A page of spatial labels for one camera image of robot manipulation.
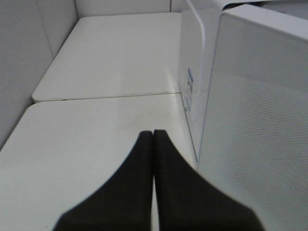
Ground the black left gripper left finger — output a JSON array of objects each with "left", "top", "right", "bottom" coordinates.
[{"left": 54, "top": 131, "right": 153, "bottom": 231}]

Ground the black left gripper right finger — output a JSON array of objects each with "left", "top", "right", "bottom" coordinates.
[{"left": 153, "top": 129, "right": 244, "bottom": 231}]

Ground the white microwave door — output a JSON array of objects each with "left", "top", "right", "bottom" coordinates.
[{"left": 198, "top": 4, "right": 308, "bottom": 231}]

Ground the white microwave oven body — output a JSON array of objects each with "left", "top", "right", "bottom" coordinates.
[{"left": 179, "top": 0, "right": 308, "bottom": 164}]

